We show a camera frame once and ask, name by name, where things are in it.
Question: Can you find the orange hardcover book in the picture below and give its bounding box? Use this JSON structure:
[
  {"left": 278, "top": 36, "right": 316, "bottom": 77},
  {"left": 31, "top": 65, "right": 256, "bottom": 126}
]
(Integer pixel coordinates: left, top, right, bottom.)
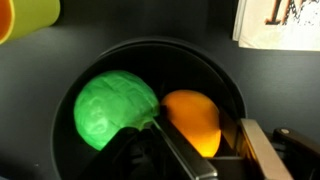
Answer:
[{"left": 232, "top": 0, "right": 320, "bottom": 52}]

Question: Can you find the black bowl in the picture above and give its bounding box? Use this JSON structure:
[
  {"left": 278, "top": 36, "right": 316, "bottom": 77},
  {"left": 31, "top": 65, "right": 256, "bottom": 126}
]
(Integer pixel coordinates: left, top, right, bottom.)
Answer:
[{"left": 49, "top": 36, "right": 248, "bottom": 180}]

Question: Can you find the yellow-green plastic cup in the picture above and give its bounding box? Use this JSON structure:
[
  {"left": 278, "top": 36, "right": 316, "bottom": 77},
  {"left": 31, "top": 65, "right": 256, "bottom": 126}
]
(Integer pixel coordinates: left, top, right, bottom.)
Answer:
[{"left": 0, "top": 0, "right": 62, "bottom": 45}]

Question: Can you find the green ball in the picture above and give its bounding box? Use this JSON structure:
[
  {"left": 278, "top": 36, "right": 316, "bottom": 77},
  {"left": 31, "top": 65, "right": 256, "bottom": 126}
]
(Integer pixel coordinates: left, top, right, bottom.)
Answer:
[{"left": 73, "top": 69, "right": 160, "bottom": 152}]

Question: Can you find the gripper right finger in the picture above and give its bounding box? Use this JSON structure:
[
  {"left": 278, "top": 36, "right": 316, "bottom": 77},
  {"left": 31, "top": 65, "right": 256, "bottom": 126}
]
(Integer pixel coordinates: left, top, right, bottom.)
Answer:
[{"left": 218, "top": 108, "right": 294, "bottom": 180}]

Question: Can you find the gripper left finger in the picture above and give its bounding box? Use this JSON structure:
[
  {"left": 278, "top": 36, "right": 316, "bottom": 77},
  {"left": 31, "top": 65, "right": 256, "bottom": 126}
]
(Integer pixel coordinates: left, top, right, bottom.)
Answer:
[{"left": 151, "top": 113, "right": 219, "bottom": 180}]

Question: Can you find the orange ball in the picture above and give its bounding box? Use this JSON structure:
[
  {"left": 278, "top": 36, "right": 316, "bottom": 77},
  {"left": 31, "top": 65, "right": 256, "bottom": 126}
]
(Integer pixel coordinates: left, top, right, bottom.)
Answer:
[{"left": 160, "top": 89, "right": 223, "bottom": 158}]

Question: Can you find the orange plastic cup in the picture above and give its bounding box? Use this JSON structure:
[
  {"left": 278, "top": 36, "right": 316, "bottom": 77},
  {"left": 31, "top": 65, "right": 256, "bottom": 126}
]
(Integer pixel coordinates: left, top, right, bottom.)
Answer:
[{"left": 0, "top": 0, "right": 16, "bottom": 44}]

